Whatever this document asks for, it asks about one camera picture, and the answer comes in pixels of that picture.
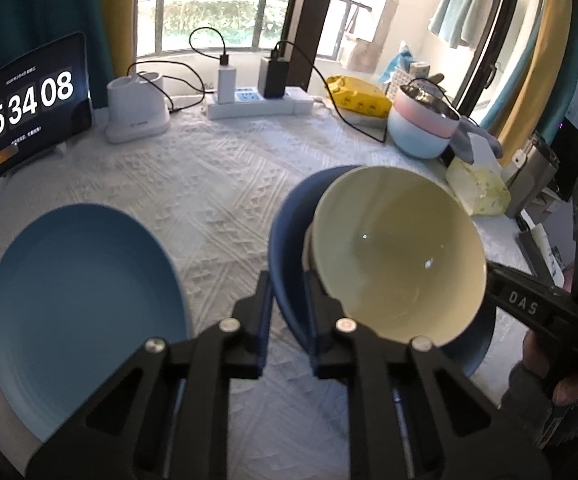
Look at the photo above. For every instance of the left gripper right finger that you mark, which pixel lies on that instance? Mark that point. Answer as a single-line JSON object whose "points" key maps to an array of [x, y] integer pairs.
{"points": [[328, 352]]}

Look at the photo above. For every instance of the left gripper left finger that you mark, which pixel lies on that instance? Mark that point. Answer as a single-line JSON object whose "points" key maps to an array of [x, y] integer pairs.
{"points": [[254, 313]]}

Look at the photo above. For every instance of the pink speckled bowl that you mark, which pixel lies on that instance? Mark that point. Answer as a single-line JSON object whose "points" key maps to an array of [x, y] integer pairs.
{"points": [[307, 258]]}

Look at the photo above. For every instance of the cream bowl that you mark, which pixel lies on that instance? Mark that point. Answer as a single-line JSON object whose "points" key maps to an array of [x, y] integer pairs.
{"points": [[399, 254]]}

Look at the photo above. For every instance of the dark blue bowl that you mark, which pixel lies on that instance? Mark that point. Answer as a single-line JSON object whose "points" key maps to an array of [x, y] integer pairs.
{"points": [[284, 256]]}

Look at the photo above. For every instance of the light blue plate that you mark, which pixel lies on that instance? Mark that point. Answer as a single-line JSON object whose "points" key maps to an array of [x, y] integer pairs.
{"points": [[81, 288]]}

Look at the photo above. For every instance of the pink and blue stacked bowls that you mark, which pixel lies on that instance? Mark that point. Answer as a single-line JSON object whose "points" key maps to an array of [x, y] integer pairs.
{"points": [[420, 124]]}

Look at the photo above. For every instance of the person's hand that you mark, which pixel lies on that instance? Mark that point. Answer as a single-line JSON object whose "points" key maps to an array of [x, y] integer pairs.
{"points": [[536, 361]]}

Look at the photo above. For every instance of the white knit tablecloth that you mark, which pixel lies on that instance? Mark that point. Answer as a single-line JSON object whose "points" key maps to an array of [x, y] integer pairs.
{"points": [[209, 192]]}

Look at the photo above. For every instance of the steel thermos bottle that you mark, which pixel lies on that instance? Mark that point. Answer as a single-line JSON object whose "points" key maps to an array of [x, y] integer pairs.
{"points": [[530, 169]]}

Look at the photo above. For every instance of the yellow tissue box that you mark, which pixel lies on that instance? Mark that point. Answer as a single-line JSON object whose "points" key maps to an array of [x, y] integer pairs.
{"points": [[479, 187]]}

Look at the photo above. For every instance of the grey cloth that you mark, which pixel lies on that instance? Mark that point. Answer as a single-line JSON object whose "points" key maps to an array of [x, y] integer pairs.
{"points": [[462, 140]]}

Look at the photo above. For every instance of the white power strip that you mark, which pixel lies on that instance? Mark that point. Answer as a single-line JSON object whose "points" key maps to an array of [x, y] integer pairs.
{"points": [[249, 103]]}

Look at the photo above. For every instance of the yellow snack bag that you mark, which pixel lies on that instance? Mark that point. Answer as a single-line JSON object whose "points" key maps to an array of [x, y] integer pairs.
{"points": [[358, 96]]}

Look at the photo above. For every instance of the white lamp base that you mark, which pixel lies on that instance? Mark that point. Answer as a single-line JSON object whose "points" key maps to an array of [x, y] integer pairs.
{"points": [[137, 107]]}

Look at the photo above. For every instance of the white phone charger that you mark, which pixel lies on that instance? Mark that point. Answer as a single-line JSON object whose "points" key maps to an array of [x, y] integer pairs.
{"points": [[226, 81]]}

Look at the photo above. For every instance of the black power adapter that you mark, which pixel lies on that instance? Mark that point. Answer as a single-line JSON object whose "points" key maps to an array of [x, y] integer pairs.
{"points": [[273, 76]]}

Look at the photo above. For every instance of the tablet showing clock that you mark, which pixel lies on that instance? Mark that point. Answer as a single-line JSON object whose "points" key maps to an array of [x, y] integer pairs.
{"points": [[44, 100]]}

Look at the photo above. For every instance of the hanging teal towel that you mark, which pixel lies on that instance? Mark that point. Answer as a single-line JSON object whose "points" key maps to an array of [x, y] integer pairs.
{"points": [[447, 22]]}

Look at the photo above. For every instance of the yellow curtain left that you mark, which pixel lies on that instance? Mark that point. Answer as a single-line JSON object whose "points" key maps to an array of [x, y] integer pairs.
{"points": [[121, 24]]}

